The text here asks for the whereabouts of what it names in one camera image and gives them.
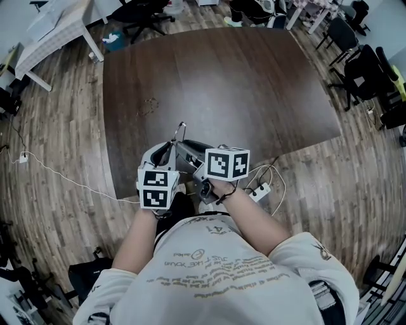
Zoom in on black high-back office chair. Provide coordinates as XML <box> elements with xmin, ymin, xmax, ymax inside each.
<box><xmin>327</xmin><ymin>44</ymin><xmax>403</xmax><ymax>112</ymax></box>
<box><xmin>343</xmin><ymin>0</ymin><xmax>371</xmax><ymax>36</ymax></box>

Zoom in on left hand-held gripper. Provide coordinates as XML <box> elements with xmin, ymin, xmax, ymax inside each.
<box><xmin>136</xmin><ymin>141</ymin><xmax>181</xmax><ymax>211</ymax></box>

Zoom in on person's left forearm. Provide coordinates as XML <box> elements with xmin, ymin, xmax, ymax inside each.
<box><xmin>111</xmin><ymin>208</ymin><xmax>158</xmax><ymax>281</ymax></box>

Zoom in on looped white cable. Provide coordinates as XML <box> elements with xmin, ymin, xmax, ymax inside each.
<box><xmin>244</xmin><ymin>156</ymin><xmax>287</xmax><ymax>217</ymax></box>

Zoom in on black metal-leg chair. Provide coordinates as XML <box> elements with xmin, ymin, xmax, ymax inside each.
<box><xmin>315</xmin><ymin>17</ymin><xmax>362</xmax><ymax>67</ymax></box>

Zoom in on long white floor cable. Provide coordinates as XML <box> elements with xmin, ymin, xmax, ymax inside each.
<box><xmin>0</xmin><ymin>156</ymin><xmax>141</xmax><ymax>204</ymax></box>

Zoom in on thin bent metal wire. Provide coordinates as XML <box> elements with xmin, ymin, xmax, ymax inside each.
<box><xmin>170</xmin><ymin>121</ymin><xmax>188</xmax><ymax>145</ymax></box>

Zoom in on person's right forearm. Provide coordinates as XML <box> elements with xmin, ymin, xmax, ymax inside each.
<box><xmin>210</xmin><ymin>178</ymin><xmax>291</xmax><ymax>257</ymax></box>

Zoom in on black mesh office chair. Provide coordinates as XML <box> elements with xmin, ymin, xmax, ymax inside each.
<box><xmin>110</xmin><ymin>0</ymin><xmax>176</xmax><ymax>44</ymax></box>

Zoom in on small checkered cloth table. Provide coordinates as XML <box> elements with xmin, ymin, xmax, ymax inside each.
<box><xmin>286</xmin><ymin>0</ymin><xmax>343</xmax><ymax>35</ymax></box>

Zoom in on white table with checkered cloth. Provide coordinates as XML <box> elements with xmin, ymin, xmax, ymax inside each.
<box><xmin>13</xmin><ymin>0</ymin><xmax>106</xmax><ymax>93</ymax></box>

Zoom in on person's white printed t-shirt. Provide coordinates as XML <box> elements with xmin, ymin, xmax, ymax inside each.
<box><xmin>72</xmin><ymin>215</ymin><xmax>360</xmax><ymax>325</ymax></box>

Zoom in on person's black trousers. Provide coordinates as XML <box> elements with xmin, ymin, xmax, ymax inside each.
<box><xmin>155</xmin><ymin>191</ymin><xmax>204</xmax><ymax>236</ymax></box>

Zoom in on clear water jug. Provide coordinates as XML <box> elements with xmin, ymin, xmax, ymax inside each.
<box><xmin>164</xmin><ymin>0</ymin><xmax>185</xmax><ymax>15</ymax></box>

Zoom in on yellow side table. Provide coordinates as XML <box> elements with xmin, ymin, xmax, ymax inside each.
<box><xmin>391</xmin><ymin>64</ymin><xmax>406</xmax><ymax>100</ymax></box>

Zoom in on black round stool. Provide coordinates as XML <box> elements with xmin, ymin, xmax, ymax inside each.
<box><xmin>362</xmin><ymin>255</ymin><xmax>398</xmax><ymax>287</ymax></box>

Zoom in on teal waste bin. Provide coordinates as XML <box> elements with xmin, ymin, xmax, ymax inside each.
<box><xmin>101</xmin><ymin>29</ymin><xmax>126</xmax><ymax>53</ymax></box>

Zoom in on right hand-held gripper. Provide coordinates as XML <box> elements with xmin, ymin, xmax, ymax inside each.
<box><xmin>175</xmin><ymin>139</ymin><xmax>251</xmax><ymax>206</ymax></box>

